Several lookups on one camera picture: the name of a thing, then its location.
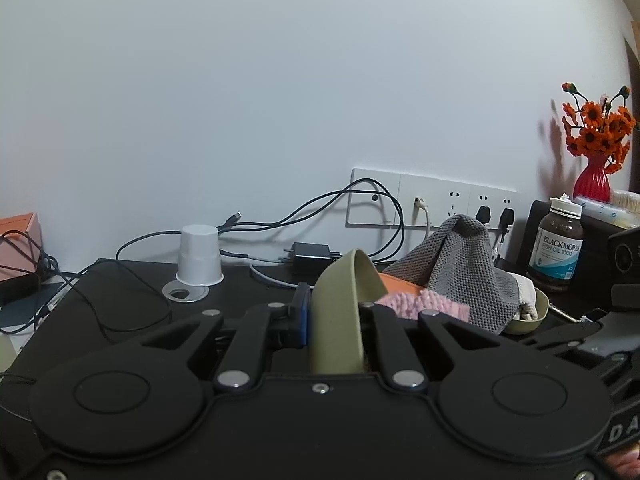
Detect black plug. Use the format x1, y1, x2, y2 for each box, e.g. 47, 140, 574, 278
475, 205, 491, 226
498, 208, 514, 235

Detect brown supplement bottle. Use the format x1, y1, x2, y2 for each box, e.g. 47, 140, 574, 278
527, 194, 584, 290

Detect right hand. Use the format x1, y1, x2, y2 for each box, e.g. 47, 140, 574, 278
605, 443, 640, 480

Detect cream waffle cloth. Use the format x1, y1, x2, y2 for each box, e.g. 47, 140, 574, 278
513, 274, 538, 321

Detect green bowl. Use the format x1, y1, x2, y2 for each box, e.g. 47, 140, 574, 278
503, 287, 550, 335
308, 249, 387, 375

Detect pink box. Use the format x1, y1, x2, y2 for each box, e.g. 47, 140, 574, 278
0, 212, 42, 282

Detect red vase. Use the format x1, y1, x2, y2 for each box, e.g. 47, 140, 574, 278
573, 155, 611, 203

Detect orange artificial flowers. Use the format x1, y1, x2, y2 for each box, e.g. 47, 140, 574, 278
562, 82, 639, 174

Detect orange container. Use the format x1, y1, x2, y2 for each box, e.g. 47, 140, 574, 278
380, 273, 423, 295

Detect grey waffle cloth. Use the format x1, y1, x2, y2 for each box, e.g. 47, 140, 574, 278
384, 214, 520, 334

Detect white paper cup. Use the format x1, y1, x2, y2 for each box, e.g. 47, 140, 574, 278
176, 224, 224, 287

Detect pink waffle cloth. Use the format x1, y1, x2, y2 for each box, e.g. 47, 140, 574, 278
378, 289, 471, 322

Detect black power adapter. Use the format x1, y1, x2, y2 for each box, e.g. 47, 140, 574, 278
284, 242, 342, 274

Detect white wall socket strip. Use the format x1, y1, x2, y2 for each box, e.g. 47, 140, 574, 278
346, 167, 520, 230

